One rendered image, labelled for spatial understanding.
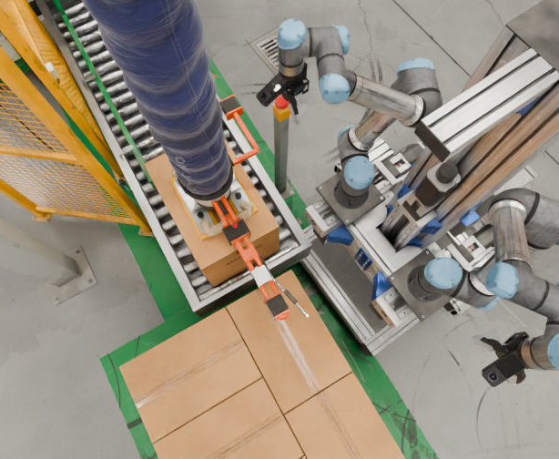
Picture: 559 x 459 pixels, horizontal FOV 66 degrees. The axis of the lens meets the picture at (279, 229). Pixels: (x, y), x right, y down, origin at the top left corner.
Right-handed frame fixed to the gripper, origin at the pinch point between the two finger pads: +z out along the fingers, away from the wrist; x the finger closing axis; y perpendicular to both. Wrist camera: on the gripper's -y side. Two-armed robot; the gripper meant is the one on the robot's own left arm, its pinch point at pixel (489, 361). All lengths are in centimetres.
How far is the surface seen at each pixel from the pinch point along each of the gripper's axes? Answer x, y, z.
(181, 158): 106, -38, 3
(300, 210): 110, 24, 152
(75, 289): 149, -129, 151
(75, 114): 204, -64, 75
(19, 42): 204, -64, 22
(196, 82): 101, -27, -34
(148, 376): 67, -103, 98
